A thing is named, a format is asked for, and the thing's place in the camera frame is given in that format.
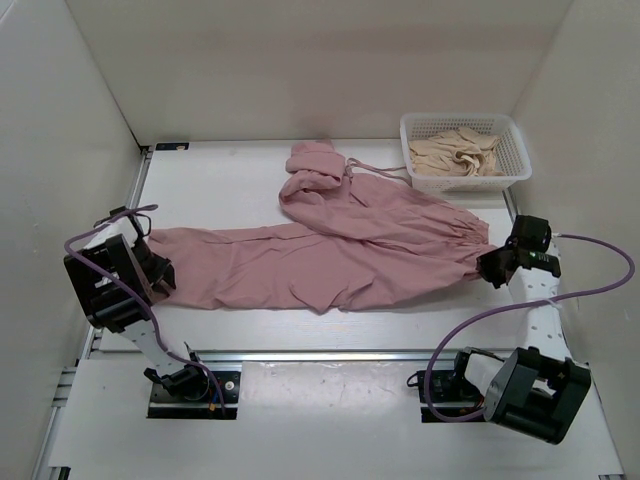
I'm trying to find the aluminium front rail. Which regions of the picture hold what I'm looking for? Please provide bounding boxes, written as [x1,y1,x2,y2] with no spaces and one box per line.
[72,349,456,367]

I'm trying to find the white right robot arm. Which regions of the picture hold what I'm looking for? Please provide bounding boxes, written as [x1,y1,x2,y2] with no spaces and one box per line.
[449,215,591,445]

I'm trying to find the white plastic basket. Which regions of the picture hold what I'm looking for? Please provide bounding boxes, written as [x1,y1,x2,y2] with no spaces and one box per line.
[400,113,532,192]

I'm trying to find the pink trousers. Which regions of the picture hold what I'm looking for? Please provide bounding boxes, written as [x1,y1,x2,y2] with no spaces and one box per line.
[148,141,491,314]

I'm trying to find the beige trousers in basket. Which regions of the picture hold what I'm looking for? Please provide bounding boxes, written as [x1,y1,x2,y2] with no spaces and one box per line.
[408,127,504,177]

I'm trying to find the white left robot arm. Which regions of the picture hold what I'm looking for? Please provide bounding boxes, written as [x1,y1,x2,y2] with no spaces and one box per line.
[63,204,210,401]

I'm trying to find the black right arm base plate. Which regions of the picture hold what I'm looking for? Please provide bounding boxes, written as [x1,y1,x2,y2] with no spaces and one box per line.
[407,367,517,425]

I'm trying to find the aluminium rail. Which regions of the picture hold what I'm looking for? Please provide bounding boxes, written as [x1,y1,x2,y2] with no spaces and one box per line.
[74,144,154,361]
[72,349,456,367]

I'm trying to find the black corner bracket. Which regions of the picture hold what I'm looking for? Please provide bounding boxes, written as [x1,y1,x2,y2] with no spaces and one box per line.
[154,142,190,151]

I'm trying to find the aluminium left rail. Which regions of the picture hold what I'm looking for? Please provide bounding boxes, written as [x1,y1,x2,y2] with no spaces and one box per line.
[74,144,154,361]

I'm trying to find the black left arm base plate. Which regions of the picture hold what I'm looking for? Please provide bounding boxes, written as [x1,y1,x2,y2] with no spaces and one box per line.
[147,370,241,420]

